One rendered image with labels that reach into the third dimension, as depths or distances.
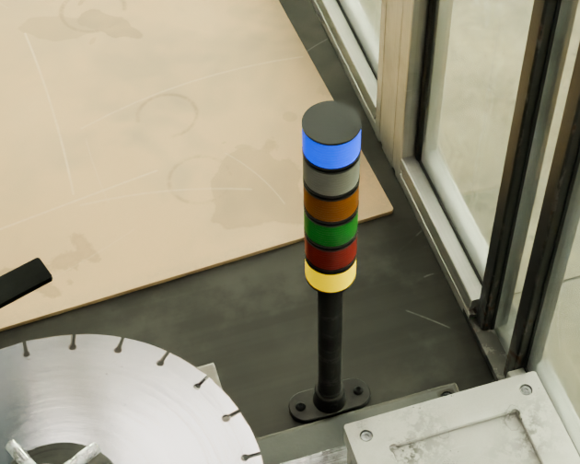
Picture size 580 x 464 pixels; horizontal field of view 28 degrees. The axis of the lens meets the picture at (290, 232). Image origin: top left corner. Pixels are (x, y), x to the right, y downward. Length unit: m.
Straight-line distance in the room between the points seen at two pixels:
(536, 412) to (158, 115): 0.65
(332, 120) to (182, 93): 0.63
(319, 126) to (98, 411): 0.30
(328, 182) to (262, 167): 0.50
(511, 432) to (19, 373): 0.42
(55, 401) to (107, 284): 0.33
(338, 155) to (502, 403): 0.29
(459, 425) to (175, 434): 0.24
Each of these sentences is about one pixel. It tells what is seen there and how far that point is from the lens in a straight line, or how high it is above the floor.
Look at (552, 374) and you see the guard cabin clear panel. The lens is 1.12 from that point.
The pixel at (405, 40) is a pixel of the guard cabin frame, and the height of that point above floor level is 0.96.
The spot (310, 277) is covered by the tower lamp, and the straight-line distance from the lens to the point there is 0.99.
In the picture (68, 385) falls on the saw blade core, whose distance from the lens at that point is 0.99.
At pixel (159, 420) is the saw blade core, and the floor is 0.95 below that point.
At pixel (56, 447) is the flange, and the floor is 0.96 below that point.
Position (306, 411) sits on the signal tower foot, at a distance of 1.18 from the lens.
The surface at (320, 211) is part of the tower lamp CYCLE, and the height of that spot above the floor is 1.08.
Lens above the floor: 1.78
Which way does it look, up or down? 51 degrees down
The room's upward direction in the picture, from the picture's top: 2 degrees counter-clockwise
